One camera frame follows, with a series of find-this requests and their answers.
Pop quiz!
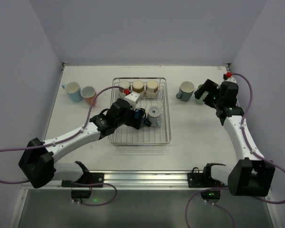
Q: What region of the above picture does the dark blue patterned mug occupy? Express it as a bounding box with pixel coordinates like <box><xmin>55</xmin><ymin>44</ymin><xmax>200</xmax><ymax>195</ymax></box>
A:
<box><xmin>134</xmin><ymin>108</ymin><xmax>150</xmax><ymax>129</ymax></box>

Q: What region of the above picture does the light green cup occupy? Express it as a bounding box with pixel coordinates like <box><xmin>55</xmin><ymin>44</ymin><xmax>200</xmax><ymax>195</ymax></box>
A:
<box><xmin>195</xmin><ymin>91</ymin><xmax>208</xmax><ymax>105</ymax></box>

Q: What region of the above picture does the grey teal mug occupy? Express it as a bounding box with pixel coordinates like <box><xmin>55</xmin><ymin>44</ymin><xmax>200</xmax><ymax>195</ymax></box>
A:
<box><xmin>176</xmin><ymin>81</ymin><xmax>195</xmax><ymax>102</ymax></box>

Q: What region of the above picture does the white grey mug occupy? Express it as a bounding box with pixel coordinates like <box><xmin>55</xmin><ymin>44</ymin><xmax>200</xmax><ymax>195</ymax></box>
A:
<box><xmin>147</xmin><ymin>106</ymin><xmax>162</xmax><ymax>128</ymax></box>

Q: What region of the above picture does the cream brown cup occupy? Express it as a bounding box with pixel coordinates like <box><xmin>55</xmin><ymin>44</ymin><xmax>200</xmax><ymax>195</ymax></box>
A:
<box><xmin>146</xmin><ymin>80</ymin><xmax>159</xmax><ymax>99</ymax></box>

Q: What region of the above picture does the salmon pink mug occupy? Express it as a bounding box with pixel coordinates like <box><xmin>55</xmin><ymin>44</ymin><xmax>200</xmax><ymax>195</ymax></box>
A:
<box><xmin>81</xmin><ymin>86</ymin><xmax>97</xmax><ymax>105</ymax></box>

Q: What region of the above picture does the light blue mug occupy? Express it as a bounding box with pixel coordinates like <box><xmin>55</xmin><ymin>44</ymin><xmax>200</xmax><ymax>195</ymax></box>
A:
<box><xmin>62</xmin><ymin>82</ymin><xmax>83</xmax><ymax>103</ymax></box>

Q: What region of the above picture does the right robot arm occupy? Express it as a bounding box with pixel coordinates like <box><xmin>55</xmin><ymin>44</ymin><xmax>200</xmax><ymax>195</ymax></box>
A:
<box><xmin>194</xmin><ymin>79</ymin><xmax>275</xmax><ymax>197</ymax></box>

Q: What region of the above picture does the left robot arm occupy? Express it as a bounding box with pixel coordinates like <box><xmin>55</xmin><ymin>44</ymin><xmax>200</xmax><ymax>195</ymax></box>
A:
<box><xmin>19</xmin><ymin>94</ymin><xmax>143</xmax><ymax>189</ymax></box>

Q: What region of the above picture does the tan brown cup middle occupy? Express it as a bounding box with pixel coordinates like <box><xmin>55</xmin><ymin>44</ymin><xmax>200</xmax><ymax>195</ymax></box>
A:
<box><xmin>132</xmin><ymin>80</ymin><xmax>145</xmax><ymax>98</ymax></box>

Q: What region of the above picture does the white brown cup left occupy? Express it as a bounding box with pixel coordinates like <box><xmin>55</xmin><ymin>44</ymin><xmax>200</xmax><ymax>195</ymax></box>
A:
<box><xmin>118</xmin><ymin>80</ymin><xmax>131</xmax><ymax>98</ymax></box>

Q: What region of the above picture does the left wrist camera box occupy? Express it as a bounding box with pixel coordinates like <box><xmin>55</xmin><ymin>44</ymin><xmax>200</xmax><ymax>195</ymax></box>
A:
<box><xmin>124</xmin><ymin>92</ymin><xmax>141</xmax><ymax>109</ymax></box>

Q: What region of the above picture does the silver wire dish rack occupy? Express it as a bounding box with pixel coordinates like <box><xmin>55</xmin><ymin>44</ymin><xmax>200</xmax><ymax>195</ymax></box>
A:
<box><xmin>109</xmin><ymin>77</ymin><xmax>171</xmax><ymax>146</ymax></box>

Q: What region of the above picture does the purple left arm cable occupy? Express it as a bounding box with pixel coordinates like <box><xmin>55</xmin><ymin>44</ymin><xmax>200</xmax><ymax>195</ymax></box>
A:
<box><xmin>0</xmin><ymin>86</ymin><xmax>130</xmax><ymax>185</ymax></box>

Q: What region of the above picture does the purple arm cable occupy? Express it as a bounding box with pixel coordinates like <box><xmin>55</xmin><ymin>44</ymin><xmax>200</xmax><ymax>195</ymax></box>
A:
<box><xmin>0</xmin><ymin>86</ymin><xmax>130</xmax><ymax>185</ymax></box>
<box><xmin>222</xmin><ymin>72</ymin><xmax>285</xmax><ymax>205</ymax></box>

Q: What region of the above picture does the aluminium mounting rail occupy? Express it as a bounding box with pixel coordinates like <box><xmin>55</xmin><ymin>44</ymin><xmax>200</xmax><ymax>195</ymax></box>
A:
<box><xmin>20</xmin><ymin>170</ymin><xmax>231</xmax><ymax>190</ymax></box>

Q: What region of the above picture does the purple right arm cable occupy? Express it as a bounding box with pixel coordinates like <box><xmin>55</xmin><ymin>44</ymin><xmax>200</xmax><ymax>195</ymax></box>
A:
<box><xmin>222</xmin><ymin>72</ymin><xmax>285</xmax><ymax>205</ymax></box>

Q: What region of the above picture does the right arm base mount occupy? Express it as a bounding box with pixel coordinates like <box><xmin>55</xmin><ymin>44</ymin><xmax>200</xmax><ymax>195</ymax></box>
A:
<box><xmin>187</xmin><ymin>163</ymin><xmax>227</xmax><ymax>203</ymax></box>

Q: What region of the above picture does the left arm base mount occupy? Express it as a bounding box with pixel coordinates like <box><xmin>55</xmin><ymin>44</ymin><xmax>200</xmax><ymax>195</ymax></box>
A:
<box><xmin>61</xmin><ymin>172</ymin><xmax>104</xmax><ymax>201</ymax></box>

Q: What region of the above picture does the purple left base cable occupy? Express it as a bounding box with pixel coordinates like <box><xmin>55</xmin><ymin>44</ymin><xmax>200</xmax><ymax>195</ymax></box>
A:
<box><xmin>71</xmin><ymin>182</ymin><xmax>118</xmax><ymax>206</ymax></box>

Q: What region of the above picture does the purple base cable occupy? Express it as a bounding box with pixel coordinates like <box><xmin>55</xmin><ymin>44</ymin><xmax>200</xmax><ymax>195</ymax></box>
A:
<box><xmin>184</xmin><ymin>187</ymin><xmax>236</xmax><ymax>228</ymax></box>
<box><xmin>71</xmin><ymin>182</ymin><xmax>118</xmax><ymax>206</ymax></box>

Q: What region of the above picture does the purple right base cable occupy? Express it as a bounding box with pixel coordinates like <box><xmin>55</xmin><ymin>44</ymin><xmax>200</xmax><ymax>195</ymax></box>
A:
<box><xmin>184</xmin><ymin>187</ymin><xmax>236</xmax><ymax>228</ymax></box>

